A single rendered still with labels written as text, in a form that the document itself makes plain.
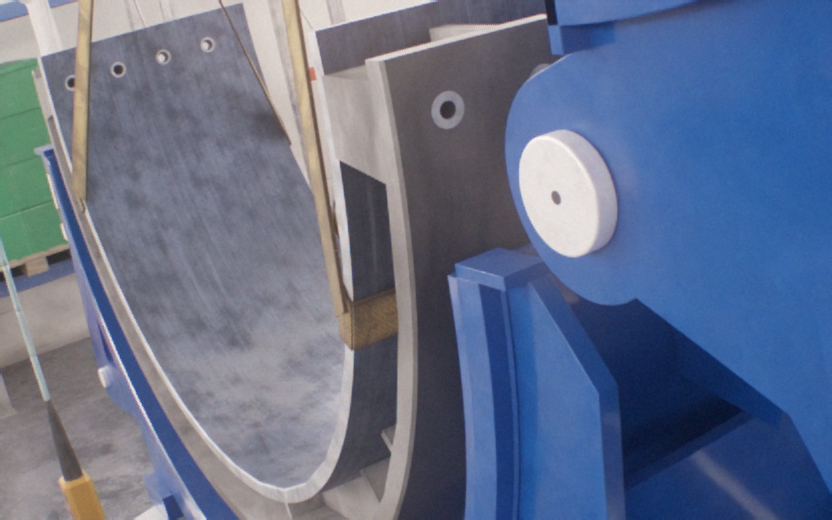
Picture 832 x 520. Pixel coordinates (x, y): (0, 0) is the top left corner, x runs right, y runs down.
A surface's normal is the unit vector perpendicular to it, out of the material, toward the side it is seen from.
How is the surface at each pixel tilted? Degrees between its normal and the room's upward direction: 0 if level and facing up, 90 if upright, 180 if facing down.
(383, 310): 115
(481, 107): 96
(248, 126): 65
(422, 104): 95
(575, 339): 50
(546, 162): 90
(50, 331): 90
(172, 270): 45
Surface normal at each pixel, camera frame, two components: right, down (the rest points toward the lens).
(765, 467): 0.52, 0.33
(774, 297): -0.85, 0.31
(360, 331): 0.51, 0.53
